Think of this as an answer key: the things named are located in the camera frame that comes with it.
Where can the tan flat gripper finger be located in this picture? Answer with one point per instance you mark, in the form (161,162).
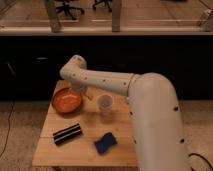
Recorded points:
(87,94)

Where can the orange ceramic bowl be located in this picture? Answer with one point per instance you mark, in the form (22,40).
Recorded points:
(65,100)

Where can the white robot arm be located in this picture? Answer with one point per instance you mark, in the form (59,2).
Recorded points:
(154,110)

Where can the clear plastic cup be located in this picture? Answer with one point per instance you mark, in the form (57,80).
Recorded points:
(105,103)

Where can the black white striped cloth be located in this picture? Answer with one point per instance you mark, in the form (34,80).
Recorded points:
(67,134)

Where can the wooden table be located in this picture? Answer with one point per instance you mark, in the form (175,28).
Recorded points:
(81,151)

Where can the blue sponge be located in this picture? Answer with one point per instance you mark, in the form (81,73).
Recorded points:
(105,142)

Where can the black office chair left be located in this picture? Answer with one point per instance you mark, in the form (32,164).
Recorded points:
(66,8)

